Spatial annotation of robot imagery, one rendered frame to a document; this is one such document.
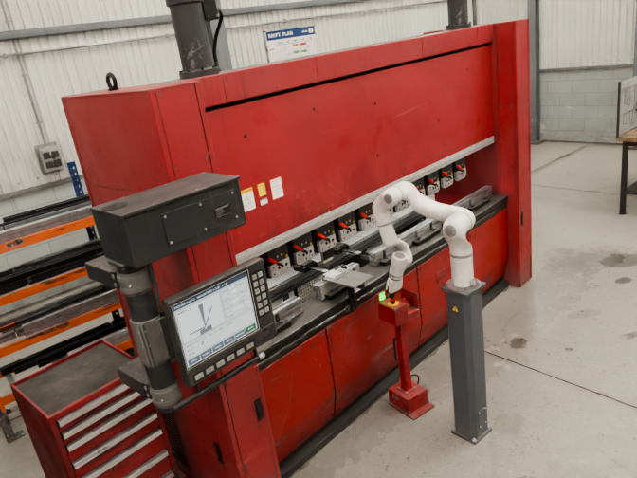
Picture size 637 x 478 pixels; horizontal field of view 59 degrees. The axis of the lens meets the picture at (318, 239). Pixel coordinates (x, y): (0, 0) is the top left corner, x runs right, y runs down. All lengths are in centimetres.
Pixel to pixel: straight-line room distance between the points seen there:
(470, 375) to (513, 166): 223
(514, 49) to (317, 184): 225
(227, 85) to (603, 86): 849
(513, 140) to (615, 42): 568
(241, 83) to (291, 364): 155
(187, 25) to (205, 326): 144
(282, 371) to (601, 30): 857
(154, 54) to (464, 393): 549
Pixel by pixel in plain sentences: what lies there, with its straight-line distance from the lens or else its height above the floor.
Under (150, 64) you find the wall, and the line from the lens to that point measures 736.
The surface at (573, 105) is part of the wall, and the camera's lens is 1091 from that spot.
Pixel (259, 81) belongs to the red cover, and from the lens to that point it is 296.
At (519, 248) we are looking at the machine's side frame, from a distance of 529.
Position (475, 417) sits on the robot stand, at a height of 18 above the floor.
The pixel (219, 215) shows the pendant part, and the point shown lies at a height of 183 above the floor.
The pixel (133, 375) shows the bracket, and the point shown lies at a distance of 249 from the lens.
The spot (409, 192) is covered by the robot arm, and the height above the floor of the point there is 152.
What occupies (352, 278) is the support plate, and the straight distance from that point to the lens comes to 342.
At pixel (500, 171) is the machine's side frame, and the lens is 513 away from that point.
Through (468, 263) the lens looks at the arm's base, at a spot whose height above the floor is 115.
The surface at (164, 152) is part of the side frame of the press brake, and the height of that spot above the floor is 205.
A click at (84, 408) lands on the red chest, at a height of 96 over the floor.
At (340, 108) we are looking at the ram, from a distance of 342.
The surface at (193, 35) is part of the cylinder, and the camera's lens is 286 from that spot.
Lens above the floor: 240
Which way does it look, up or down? 20 degrees down
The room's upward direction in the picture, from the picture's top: 9 degrees counter-clockwise
